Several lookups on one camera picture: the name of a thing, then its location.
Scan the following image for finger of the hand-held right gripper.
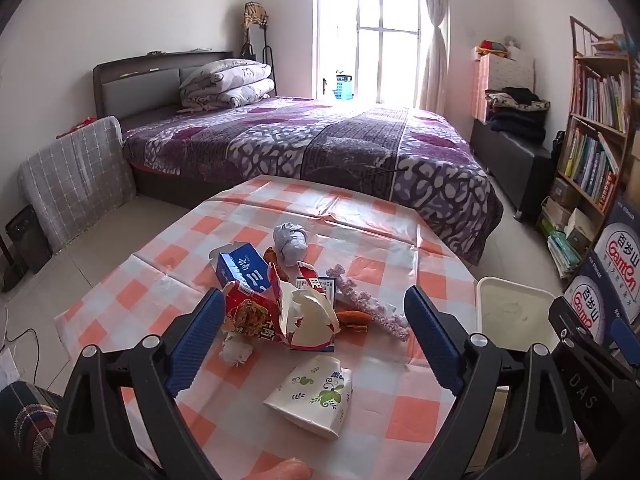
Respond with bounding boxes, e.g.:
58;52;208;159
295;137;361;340
610;317;640;357

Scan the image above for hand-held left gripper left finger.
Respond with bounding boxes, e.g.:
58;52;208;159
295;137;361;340
47;287;226;480

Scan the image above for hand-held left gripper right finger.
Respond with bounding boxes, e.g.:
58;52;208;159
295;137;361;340
404;285;583;480

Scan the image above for white tissue wad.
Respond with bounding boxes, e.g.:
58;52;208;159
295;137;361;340
219;332;252;366

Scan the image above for red snack packet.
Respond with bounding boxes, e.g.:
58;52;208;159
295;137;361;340
222;262;297;348

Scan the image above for white plastic bin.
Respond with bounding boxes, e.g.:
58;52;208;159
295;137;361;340
475;276;563;411

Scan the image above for orange brown fried snack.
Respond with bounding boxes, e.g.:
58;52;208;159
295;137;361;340
263;246;292;283
334;310;374;334

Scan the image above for blue paper carton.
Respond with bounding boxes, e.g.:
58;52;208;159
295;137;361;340
209;241;273;293

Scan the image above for torn red white carton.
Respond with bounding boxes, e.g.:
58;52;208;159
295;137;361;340
285;275;343;353

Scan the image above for floral paper cup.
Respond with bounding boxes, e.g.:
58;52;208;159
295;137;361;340
263;355;353;441

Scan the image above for person's left hand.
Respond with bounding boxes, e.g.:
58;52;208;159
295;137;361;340
248;459;312;480

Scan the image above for small blue white cardboard box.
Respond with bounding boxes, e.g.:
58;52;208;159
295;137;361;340
562;275;622;346

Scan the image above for large blue white cardboard box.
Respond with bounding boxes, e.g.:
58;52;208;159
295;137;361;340
592;195;640;323

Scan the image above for orange white checked tablecloth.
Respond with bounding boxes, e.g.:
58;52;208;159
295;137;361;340
54;175;481;480

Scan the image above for stack of flat books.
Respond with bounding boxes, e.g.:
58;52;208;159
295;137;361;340
537;195;596;278

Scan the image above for row of leaning books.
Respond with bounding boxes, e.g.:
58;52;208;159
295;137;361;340
557;127;621;211

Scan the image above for black bench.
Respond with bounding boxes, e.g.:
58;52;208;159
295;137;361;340
470;120;553;221

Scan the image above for plaid clothing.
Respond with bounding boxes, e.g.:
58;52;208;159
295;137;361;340
0;382;63;480

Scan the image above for black panel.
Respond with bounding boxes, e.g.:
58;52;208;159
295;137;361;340
0;205;51;293

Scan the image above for grey checked cushion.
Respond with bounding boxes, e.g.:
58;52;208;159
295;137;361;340
17;116;138;253

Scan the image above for wooden bookshelf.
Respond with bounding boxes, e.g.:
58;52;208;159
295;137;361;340
535;15;638;281

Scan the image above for purple patterned bedspread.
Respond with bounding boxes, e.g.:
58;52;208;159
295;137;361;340
122;95;505;267

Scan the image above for row of upright books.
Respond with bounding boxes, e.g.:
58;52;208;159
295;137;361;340
570;62;631;133

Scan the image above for pile of dark clothes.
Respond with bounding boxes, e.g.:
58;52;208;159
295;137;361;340
484;87;551;143

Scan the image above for red cloth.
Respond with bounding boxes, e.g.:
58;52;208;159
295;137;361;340
55;117;97;139

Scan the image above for folded white purple quilt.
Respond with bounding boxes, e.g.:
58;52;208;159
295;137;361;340
178;59;276;109

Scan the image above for blue basket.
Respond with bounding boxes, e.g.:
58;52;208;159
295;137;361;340
332;72;355;101

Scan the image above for pink checked cabinet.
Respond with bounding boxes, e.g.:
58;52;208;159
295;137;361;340
472;45;536;121

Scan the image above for colourful toys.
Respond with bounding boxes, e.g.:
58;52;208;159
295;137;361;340
475;35;522;57

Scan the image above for pale curtain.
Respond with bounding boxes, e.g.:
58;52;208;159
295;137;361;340
417;0;451;111

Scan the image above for window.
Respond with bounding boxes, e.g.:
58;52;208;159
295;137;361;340
315;0;426;106

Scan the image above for black coat rack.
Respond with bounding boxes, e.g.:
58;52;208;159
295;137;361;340
239;2;277;96

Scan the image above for black cable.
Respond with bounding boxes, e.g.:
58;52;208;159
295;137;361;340
0;305;41;356

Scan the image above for dark bed frame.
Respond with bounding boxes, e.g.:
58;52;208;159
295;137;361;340
92;50;281;211

